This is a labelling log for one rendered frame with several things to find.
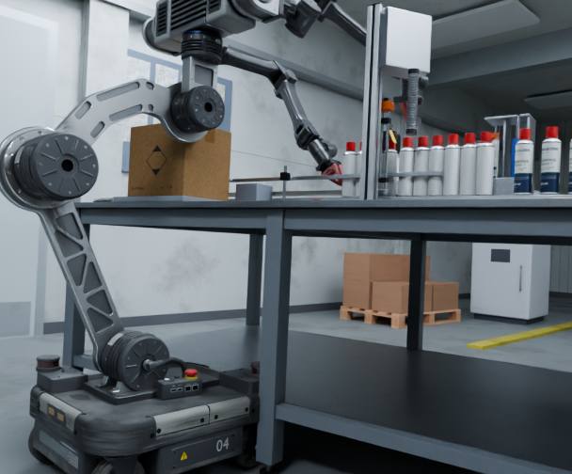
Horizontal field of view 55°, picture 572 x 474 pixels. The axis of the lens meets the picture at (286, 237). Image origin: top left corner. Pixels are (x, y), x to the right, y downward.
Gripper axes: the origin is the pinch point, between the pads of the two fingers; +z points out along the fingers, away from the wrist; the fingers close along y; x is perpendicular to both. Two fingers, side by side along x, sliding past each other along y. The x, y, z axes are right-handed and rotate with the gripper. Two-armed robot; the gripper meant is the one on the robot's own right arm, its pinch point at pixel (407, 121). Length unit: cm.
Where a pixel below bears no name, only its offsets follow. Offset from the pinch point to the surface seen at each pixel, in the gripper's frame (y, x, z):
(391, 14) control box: -7.3, 36.1, -26.8
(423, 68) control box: -14.9, 26.1, -11.4
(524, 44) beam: 37, -440, -167
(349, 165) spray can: 12.7, 22.5, 19.1
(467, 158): -29.0, 22.7, 18.3
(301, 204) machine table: 5, 67, 36
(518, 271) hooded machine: 25, -386, 77
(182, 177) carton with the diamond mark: 57, 61, 26
